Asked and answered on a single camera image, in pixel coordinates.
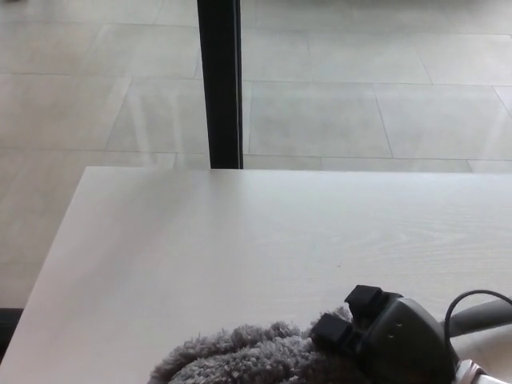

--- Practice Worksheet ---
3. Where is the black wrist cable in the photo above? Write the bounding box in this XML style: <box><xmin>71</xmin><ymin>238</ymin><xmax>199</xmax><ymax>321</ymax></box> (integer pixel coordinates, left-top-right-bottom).
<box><xmin>444</xmin><ymin>289</ymin><xmax>512</xmax><ymax>355</ymax></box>

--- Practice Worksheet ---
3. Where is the grey microfiber duster with handle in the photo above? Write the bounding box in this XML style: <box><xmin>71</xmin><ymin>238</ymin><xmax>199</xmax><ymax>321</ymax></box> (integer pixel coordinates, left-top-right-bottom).
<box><xmin>150</xmin><ymin>302</ymin><xmax>512</xmax><ymax>384</ymax></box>

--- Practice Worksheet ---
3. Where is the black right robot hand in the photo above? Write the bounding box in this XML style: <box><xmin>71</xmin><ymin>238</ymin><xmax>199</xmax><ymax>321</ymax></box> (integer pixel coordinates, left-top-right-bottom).
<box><xmin>310</xmin><ymin>284</ymin><xmax>462</xmax><ymax>384</ymax></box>

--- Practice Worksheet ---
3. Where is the black window frame post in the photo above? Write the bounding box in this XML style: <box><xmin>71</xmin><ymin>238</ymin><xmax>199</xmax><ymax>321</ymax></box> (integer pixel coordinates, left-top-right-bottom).
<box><xmin>196</xmin><ymin>0</ymin><xmax>245</xmax><ymax>170</ymax></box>

